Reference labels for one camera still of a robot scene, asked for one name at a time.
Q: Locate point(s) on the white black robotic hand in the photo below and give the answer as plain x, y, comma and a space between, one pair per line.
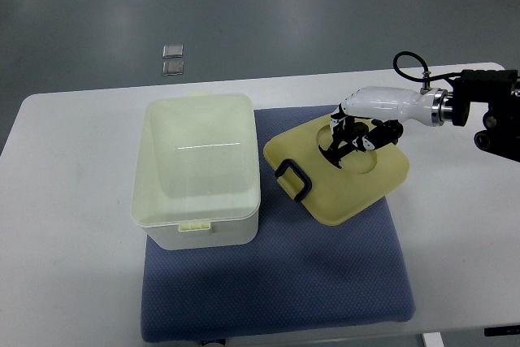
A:
373, 116

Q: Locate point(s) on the yellow box lid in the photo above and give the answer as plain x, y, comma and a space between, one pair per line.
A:
332, 194

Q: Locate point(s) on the white storage box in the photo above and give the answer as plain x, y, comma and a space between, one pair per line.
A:
197, 181

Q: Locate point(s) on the blue padded mat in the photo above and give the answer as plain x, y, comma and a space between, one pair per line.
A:
296, 274

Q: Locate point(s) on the upper metal floor plate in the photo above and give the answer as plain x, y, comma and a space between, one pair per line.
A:
172, 51

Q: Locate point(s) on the metal floor plate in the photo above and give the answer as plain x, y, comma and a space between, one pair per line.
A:
172, 51
173, 67

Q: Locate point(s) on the lower metal floor plate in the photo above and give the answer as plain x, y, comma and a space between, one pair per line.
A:
173, 67

